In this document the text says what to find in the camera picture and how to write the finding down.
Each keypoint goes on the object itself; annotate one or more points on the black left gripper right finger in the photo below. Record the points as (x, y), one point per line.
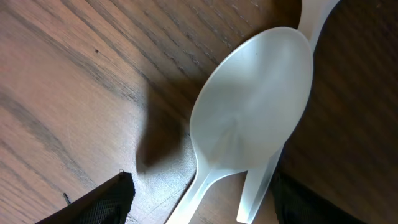
(297, 204)

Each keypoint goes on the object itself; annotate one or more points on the white spoon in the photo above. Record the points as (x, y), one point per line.
(247, 110)
(313, 16)

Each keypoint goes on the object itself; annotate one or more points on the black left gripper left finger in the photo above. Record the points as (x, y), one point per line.
(108, 203)

